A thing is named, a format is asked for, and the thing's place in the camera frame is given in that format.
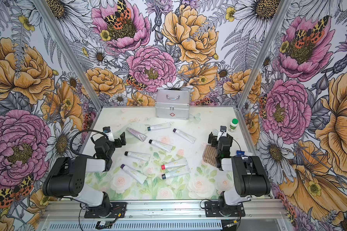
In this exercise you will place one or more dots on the white tube dark blue cap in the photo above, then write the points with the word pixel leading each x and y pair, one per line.
pixel 177 172

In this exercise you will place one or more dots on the aluminium corner post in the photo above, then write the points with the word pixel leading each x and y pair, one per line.
pixel 49 19
pixel 269 38

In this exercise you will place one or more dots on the white tube red cap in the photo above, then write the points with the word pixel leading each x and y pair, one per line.
pixel 176 163

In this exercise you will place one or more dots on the white tube teal cap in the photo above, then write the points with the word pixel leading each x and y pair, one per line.
pixel 166 125

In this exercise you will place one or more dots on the white tube purple cap near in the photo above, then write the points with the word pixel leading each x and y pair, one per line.
pixel 139 177

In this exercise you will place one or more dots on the white slotted cable duct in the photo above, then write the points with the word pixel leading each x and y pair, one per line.
pixel 136 225

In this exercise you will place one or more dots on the white bottle green cap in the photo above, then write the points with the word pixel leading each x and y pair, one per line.
pixel 233 125

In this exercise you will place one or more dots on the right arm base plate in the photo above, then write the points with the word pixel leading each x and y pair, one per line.
pixel 220 209

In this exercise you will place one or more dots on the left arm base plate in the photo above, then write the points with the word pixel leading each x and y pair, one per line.
pixel 109 210

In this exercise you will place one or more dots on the white tube purple cap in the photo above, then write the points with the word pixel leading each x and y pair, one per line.
pixel 139 177
pixel 185 136

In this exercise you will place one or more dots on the aluminium front rail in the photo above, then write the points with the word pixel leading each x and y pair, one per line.
pixel 166 210

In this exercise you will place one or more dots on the left aluminium corner post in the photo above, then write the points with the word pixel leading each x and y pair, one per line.
pixel 49 19

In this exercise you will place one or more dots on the brown striped towel cloth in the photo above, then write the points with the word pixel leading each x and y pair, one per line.
pixel 209 155

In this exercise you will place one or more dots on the right aluminium corner post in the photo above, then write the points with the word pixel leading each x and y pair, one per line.
pixel 269 38

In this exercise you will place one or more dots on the white tube purple cap far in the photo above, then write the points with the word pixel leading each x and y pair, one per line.
pixel 185 136

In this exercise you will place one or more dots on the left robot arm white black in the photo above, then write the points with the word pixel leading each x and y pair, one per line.
pixel 66 178

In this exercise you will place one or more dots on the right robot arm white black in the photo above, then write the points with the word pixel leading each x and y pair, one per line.
pixel 249 178

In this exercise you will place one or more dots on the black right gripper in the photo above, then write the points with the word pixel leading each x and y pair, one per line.
pixel 220 138

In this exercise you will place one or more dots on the purple metallic tube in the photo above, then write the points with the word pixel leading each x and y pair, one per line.
pixel 137 134

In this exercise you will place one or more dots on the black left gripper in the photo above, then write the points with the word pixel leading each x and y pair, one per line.
pixel 115 141

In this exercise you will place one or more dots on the white tube black cap centre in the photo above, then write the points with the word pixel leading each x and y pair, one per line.
pixel 163 146

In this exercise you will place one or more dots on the silver aluminium first aid case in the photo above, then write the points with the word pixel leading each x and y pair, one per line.
pixel 172 104

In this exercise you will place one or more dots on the blue white packet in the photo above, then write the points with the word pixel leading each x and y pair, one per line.
pixel 243 153

